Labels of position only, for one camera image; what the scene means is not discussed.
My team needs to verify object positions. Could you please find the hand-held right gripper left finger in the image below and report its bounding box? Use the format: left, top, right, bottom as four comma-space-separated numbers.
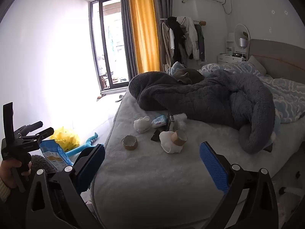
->
25, 144, 106, 229

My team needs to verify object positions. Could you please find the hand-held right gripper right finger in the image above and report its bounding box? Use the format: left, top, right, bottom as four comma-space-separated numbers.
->
199, 141, 279, 229

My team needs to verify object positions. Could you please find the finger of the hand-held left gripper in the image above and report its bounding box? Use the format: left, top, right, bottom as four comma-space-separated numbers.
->
14, 121, 43, 136
21, 127, 55, 146

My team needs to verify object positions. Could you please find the wide cardboard tape roll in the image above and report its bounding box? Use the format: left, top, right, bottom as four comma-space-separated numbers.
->
121, 135, 139, 151

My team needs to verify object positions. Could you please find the cardboard tube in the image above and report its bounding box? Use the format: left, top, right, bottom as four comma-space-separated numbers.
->
172, 130, 188, 146

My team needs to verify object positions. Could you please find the small white tissue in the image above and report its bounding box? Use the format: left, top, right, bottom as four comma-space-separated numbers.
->
133, 116, 152, 133

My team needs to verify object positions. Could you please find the black wrapper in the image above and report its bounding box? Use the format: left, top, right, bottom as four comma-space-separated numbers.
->
151, 130, 165, 142

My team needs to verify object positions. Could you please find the person's left hand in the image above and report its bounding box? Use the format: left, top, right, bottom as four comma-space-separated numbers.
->
0, 159, 32, 189

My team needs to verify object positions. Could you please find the blue dinosaur toy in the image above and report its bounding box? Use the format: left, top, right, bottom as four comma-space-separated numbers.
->
64, 132, 105, 156

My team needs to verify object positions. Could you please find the yellow plastic bag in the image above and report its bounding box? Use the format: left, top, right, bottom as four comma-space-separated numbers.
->
49, 126, 80, 152

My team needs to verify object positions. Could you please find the blue snack bag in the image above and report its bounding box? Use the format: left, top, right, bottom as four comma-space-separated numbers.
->
39, 139, 73, 172

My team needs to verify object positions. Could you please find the white fluffy object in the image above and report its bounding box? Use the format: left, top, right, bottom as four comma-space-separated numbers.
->
173, 113, 188, 131

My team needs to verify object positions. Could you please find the bed with grey sheet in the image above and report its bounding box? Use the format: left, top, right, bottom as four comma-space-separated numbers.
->
92, 75, 305, 229

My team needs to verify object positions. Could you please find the small black object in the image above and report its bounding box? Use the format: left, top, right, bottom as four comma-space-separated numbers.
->
167, 112, 177, 132

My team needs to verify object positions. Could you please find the wet wipes packet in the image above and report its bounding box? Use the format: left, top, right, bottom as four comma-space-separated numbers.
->
151, 115, 168, 128

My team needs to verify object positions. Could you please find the dark grey fleece blanket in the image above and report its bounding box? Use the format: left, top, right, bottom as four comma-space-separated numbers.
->
129, 68, 277, 154

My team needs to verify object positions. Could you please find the brown cloth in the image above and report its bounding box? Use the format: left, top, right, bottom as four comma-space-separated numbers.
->
173, 68, 205, 85

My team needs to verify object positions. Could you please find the blue patterned duvet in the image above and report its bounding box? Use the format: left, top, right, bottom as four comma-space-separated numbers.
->
167, 61, 305, 144

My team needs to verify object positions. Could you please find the sliding glass door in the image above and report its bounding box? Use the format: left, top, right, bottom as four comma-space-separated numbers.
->
89, 0, 130, 92

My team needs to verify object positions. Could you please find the white dresser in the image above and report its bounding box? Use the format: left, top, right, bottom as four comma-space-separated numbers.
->
217, 52, 246, 65

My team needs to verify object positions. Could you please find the beige pillow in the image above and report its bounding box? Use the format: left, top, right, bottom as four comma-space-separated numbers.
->
246, 55, 267, 75

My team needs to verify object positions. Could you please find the white desk organizer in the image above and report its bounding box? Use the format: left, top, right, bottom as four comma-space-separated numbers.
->
225, 33, 235, 55

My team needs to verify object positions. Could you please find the dark green garment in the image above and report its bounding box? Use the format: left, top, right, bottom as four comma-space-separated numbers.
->
194, 24, 206, 62

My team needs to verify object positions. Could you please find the upholstered bed headboard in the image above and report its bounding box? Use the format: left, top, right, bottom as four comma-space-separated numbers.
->
246, 39, 305, 84

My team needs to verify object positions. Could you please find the white jacket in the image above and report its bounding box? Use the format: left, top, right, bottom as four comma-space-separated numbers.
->
176, 16, 200, 60

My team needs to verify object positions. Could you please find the grey curtain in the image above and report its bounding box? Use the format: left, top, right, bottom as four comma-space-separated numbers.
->
152, 0, 172, 72
120, 0, 139, 77

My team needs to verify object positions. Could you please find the beige coat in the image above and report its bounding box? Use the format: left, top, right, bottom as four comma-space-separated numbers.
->
162, 23, 175, 68

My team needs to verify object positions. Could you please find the black garment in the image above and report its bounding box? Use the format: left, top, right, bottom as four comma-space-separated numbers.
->
167, 16, 189, 65

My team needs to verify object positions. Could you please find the round mirror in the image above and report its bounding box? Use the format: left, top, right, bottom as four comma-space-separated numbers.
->
235, 24, 250, 47

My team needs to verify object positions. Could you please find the yellow curtain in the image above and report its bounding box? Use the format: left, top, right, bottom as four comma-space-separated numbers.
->
127, 0, 161, 73

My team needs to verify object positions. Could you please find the clothes rack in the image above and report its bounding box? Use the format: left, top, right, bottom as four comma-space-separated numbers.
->
159, 17, 206, 27

